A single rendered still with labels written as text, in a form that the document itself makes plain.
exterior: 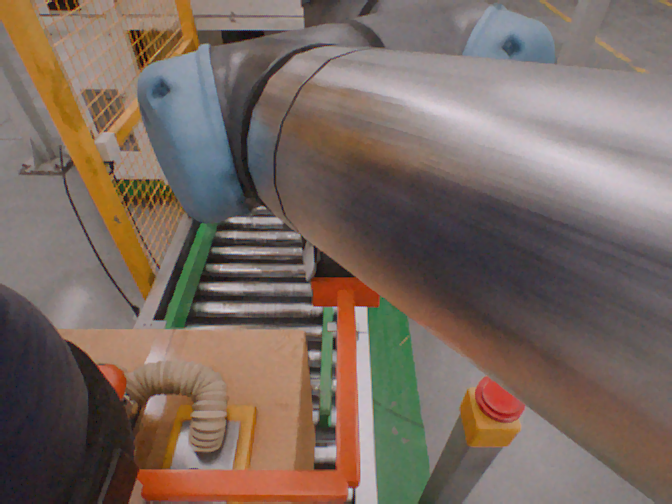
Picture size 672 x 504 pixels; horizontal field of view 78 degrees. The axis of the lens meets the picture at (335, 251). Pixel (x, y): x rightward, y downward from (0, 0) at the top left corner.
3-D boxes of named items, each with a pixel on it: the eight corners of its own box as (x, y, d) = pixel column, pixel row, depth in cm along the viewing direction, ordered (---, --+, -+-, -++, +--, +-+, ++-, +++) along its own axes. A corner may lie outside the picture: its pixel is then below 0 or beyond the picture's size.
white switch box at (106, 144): (110, 150, 119) (102, 131, 114) (121, 150, 119) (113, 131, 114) (102, 161, 114) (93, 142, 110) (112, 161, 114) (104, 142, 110)
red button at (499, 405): (466, 385, 65) (472, 372, 62) (510, 385, 65) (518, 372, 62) (476, 429, 60) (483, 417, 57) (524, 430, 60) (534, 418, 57)
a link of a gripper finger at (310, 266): (287, 301, 50) (310, 250, 44) (291, 266, 55) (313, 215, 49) (311, 307, 51) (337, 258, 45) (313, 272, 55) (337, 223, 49)
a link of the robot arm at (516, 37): (415, 200, 23) (306, 123, 29) (539, 141, 27) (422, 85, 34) (440, 48, 17) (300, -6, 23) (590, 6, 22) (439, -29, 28)
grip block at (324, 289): (315, 261, 59) (313, 235, 56) (375, 261, 59) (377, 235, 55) (312, 307, 53) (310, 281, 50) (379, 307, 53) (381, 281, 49)
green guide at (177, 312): (231, 126, 220) (228, 110, 214) (251, 127, 220) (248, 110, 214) (110, 425, 105) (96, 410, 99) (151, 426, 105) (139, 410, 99)
